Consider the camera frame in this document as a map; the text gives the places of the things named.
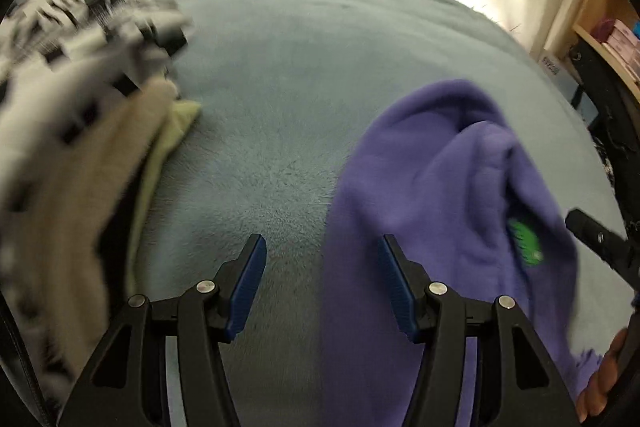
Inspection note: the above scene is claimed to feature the wooden shelf unit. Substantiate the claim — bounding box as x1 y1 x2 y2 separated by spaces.
572 0 640 95

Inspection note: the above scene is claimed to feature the black chair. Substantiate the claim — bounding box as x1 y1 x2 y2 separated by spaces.
567 32 640 228

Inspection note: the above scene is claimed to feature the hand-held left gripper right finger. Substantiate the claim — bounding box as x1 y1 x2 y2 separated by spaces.
377 234 581 427

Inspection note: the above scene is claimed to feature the stack of pink boxes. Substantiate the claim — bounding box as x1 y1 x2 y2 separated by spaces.
602 19 640 75

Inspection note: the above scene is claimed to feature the purple hoodie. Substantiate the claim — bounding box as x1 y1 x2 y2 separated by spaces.
320 79 606 427

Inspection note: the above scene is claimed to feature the blue-grey bed blanket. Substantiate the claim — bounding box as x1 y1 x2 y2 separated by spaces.
120 0 631 427

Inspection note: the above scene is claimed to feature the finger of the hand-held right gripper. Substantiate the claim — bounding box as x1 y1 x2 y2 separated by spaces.
565 208 640 293

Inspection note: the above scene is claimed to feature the person's right hand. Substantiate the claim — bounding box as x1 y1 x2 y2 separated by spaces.
575 328 631 424

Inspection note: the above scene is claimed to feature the cream folded garment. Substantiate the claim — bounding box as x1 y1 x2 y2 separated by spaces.
0 77 178 408

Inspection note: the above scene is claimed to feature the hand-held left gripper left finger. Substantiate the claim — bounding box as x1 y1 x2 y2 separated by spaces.
57 233 267 427

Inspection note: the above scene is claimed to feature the purple round object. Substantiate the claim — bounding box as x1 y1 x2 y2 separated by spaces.
591 18 617 42

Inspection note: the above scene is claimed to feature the yellow-green folded garment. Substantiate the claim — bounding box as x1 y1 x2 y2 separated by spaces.
125 99 203 293

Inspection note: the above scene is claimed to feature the black white patterned garment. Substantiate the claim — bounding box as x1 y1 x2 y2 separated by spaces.
0 0 195 218

